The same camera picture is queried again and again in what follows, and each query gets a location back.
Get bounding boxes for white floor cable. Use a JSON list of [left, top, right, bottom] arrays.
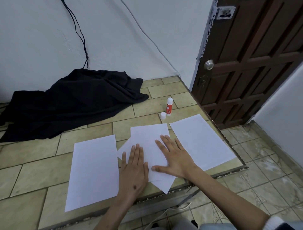
[[142, 201, 193, 230]]

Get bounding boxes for grey trousers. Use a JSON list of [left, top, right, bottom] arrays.
[[151, 217, 270, 230]]

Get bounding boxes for person's right hand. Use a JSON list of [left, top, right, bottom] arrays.
[[151, 135, 198, 179]]

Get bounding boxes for person's right forearm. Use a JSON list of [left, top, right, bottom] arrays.
[[189, 166, 271, 224]]

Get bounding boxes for white and dark sleeve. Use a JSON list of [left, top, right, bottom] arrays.
[[267, 214, 303, 230]]

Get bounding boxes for white door latch plate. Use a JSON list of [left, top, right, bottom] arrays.
[[216, 6, 236, 20]]

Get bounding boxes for red and white glue stick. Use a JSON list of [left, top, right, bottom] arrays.
[[165, 97, 174, 117]]

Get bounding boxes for person's left hand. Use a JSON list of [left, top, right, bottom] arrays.
[[118, 143, 149, 197]]

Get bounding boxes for person's left forearm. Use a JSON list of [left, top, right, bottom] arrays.
[[94, 194, 140, 230]]

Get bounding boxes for black cable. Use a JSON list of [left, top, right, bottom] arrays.
[[61, 0, 89, 70]]

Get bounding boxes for white paper sheet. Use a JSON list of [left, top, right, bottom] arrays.
[[64, 134, 120, 213], [130, 123, 177, 182], [169, 114, 237, 172], [117, 138, 176, 195]]

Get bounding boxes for dark brown wooden door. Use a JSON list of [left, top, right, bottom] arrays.
[[191, 0, 303, 130]]

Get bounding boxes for white door chain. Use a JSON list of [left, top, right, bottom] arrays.
[[197, 0, 219, 62]]

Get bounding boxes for black cloth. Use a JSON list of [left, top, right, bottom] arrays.
[[0, 68, 150, 143]]

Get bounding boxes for thin white wall cable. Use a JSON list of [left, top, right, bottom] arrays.
[[120, 0, 181, 77]]

